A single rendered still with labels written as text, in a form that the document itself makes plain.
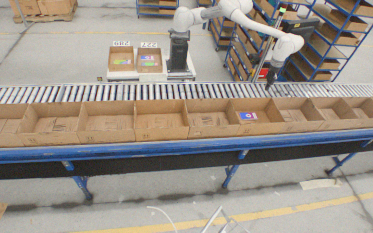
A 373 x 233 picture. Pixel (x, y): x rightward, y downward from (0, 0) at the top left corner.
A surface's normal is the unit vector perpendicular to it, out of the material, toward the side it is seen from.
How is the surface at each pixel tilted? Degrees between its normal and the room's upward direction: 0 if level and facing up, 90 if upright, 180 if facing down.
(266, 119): 0
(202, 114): 0
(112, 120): 0
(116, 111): 89
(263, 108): 90
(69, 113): 89
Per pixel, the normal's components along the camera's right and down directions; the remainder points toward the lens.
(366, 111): -0.98, 0.03
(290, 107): 0.14, 0.73
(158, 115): 0.11, -0.66
